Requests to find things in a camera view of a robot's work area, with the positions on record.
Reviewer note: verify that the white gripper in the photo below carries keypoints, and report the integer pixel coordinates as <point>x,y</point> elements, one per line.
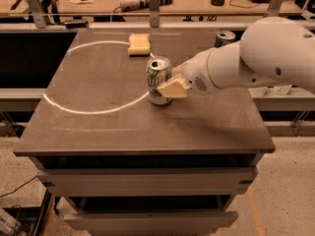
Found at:
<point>196,72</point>

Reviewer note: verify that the white green 7up can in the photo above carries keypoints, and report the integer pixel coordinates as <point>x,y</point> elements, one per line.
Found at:
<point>159,70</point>

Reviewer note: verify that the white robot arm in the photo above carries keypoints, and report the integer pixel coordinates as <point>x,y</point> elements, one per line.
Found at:
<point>272,51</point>

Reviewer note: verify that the yellow sponge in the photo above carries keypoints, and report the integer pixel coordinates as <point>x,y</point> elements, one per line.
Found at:
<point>139,44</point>

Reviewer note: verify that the blue silver Red Bull can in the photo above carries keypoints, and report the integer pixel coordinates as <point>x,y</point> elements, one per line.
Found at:
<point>224,37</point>

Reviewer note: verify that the white black power strip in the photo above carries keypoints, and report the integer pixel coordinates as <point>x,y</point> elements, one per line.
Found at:
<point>132,5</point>

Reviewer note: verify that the upper white drawer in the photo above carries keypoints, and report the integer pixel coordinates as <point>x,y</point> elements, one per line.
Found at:
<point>148,182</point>

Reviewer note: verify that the white drawer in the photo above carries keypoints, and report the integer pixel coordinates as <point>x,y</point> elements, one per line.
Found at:
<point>148,182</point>
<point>151,223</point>

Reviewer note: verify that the lower white drawer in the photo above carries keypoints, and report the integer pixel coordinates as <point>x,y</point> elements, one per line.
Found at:
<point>151,223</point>

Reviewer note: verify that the black floor crate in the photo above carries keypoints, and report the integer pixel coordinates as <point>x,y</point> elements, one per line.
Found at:
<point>24,220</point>

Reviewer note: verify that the middle metal bracket post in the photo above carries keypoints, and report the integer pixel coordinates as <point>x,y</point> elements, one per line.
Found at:
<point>154,13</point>

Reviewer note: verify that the left metal bracket post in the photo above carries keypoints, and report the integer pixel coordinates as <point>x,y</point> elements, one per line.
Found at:
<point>37,14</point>

